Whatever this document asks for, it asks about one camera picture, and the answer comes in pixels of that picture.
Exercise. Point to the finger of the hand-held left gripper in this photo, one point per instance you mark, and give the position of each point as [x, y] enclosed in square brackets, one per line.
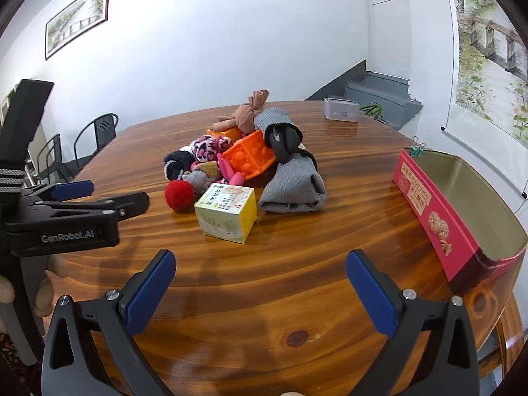
[123, 206]
[74, 189]

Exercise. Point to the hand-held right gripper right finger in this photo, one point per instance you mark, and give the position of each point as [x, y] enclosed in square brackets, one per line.
[369, 297]

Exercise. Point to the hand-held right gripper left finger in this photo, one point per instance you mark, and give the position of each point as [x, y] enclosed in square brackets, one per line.
[150, 293]

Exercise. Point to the red pompom ball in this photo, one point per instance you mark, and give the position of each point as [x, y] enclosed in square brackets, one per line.
[179, 196]

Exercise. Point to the black fuzzy sock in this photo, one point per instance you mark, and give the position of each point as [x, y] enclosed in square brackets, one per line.
[177, 165]

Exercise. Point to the small light grey sock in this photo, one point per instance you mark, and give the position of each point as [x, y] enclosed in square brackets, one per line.
[198, 181]

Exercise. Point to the yellow green paper box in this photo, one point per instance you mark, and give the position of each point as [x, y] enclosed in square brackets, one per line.
[225, 210]

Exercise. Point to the pink tin box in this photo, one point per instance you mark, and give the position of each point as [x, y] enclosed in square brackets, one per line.
[437, 218]

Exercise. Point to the orange studded toy cube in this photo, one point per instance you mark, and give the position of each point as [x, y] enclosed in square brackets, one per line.
[247, 154]

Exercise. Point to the grey sock with black cuff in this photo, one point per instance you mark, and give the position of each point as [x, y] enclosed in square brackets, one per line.
[293, 185]

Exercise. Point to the grey sock with black ball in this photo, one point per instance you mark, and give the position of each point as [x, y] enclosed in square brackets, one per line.
[282, 140]

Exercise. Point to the wooden desktop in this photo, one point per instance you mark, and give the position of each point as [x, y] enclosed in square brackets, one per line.
[264, 288]

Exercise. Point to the person's left hand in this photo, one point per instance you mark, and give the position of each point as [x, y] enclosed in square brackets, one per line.
[44, 297]

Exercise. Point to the black chair checkered back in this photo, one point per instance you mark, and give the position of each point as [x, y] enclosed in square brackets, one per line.
[105, 126]

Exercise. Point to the orange flower toy cube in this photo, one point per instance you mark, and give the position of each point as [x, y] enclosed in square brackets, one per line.
[225, 133]

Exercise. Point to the tan knotted stocking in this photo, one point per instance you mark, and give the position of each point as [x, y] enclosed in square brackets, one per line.
[245, 115]

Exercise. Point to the green binder clip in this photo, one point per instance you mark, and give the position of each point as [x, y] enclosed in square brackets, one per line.
[417, 151]

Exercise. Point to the framed landscape painting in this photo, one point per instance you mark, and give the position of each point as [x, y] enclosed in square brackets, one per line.
[78, 18]

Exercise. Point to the grey tissue box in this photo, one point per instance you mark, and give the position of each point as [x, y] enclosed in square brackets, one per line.
[340, 110]

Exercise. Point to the grey stairs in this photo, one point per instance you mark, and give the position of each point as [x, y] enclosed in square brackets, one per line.
[379, 90]

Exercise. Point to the hanging scroll painting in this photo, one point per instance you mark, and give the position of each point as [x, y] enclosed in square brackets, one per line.
[486, 70]

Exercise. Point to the white door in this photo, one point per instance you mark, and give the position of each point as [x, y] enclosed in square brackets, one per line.
[390, 33]

